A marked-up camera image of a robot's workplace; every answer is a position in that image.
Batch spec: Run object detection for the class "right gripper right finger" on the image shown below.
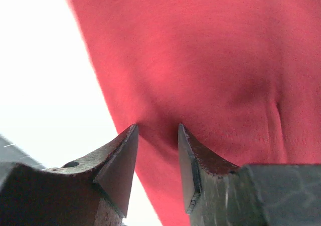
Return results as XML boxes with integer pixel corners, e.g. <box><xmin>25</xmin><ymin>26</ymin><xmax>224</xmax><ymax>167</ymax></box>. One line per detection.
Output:
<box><xmin>178</xmin><ymin>124</ymin><xmax>320</xmax><ymax>225</ymax></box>

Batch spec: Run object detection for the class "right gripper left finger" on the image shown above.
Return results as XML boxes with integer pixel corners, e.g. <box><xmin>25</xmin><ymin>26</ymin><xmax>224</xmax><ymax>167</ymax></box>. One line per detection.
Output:
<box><xmin>1</xmin><ymin>124</ymin><xmax>138</xmax><ymax>225</ymax></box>

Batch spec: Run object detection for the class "dark red t-shirt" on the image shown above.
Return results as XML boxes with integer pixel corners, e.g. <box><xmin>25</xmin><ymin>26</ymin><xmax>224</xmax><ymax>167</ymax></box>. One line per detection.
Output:
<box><xmin>70</xmin><ymin>0</ymin><xmax>320</xmax><ymax>225</ymax></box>

